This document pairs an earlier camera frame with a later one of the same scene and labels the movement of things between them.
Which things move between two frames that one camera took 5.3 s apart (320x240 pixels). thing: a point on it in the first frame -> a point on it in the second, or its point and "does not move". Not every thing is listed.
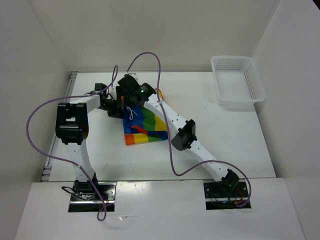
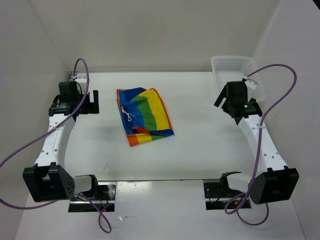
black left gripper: x=117 y=112 -> x=92 y=108
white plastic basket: x=238 y=83 does not move
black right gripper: x=125 y=102 -> x=223 y=95
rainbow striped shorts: x=141 y=125 does not move
